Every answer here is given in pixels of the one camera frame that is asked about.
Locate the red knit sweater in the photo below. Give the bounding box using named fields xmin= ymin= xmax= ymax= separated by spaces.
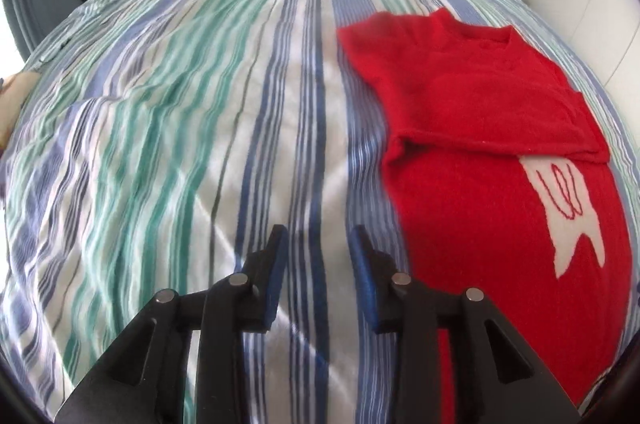
xmin=337 ymin=9 xmax=632 ymax=404

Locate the striped blue green bedspread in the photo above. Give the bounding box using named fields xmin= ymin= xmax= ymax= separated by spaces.
xmin=1 ymin=0 xmax=639 ymax=423

